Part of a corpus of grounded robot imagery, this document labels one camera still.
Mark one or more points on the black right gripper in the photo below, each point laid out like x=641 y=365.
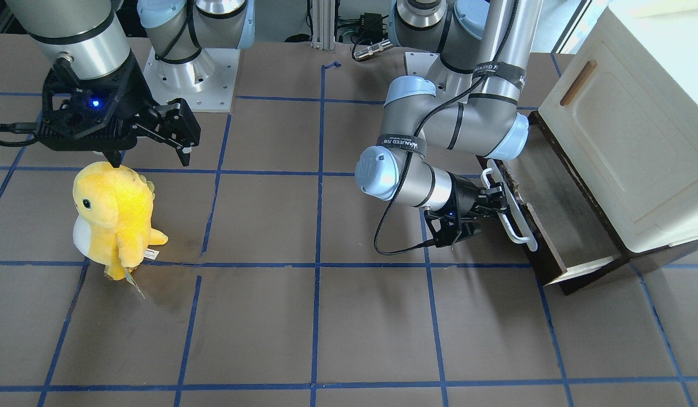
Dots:
x=138 y=90

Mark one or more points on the dark wooden drawer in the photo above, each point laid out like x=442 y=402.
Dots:
x=568 y=241

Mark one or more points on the cream plastic storage box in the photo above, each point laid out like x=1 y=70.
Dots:
x=625 y=111

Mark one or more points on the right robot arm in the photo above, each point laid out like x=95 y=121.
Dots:
x=90 y=36

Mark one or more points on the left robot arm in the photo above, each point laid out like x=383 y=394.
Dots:
x=466 y=102

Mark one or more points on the yellow plush toy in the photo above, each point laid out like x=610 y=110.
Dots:
x=114 y=225

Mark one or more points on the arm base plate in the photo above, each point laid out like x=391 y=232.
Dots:
x=419 y=63
x=207 y=82

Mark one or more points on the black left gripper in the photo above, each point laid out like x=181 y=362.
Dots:
x=463 y=196

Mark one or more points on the dark wooden drawer cabinet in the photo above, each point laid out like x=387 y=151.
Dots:
x=647 y=261

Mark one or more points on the aluminium frame post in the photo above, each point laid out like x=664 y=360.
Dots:
x=323 y=24

